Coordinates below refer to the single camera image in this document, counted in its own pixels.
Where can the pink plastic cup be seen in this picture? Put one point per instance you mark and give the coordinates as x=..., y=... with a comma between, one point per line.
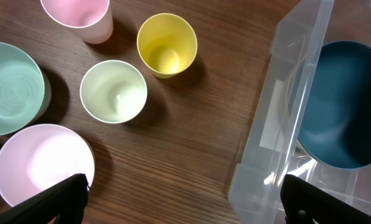
x=90, y=20

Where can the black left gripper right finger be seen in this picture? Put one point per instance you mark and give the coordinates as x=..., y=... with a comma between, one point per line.
x=304, y=203

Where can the clear plastic storage container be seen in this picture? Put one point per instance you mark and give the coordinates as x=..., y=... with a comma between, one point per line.
x=273, y=149

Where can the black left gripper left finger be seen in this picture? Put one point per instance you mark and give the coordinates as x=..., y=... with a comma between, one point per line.
x=62, y=203

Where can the mint green bowl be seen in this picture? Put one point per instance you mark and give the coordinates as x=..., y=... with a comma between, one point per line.
x=25, y=90

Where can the yellow plastic cup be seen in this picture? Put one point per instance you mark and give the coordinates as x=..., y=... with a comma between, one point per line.
x=167, y=44

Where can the pink plastic bowl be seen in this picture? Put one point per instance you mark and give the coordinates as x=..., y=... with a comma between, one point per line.
x=40, y=156

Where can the dark blue bowl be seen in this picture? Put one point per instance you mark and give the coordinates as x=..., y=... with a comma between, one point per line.
x=336, y=126

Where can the pale green plastic cup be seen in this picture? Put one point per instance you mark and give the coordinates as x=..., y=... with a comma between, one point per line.
x=113, y=91

